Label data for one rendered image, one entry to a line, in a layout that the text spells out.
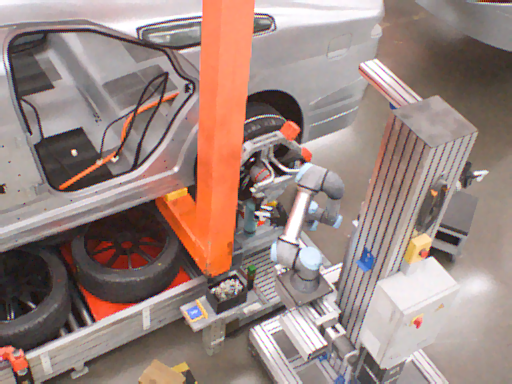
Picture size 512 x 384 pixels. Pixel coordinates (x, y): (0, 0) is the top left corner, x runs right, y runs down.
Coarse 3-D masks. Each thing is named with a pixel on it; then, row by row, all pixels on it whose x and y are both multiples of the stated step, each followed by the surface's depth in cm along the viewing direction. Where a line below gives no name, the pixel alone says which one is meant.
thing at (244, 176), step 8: (280, 144) 409; (256, 152) 405; (280, 152) 424; (248, 160) 402; (240, 168) 403; (248, 168) 414; (240, 176) 408; (248, 176) 413; (240, 184) 415; (248, 184) 430; (240, 192) 419; (248, 192) 425
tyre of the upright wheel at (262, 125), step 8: (248, 104) 398; (256, 104) 400; (264, 104) 405; (248, 112) 392; (256, 112) 393; (264, 112) 395; (272, 112) 400; (256, 120) 388; (264, 120) 388; (272, 120) 391; (280, 120) 396; (248, 128) 383; (256, 128) 384; (264, 128) 387; (272, 128) 391; (280, 128) 395; (248, 136) 384; (256, 136) 388; (296, 136) 409; (280, 176) 428
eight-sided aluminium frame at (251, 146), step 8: (264, 136) 387; (272, 136) 389; (280, 136) 388; (248, 144) 381; (256, 144) 381; (264, 144) 383; (272, 144) 387; (288, 144) 396; (296, 144) 402; (248, 152) 379; (296, 160) 411; (288, 168) 421; (288, 184) 423; (240, 200) 416; (264, 200) 421; (272, 200) 425; (240, 208) 412
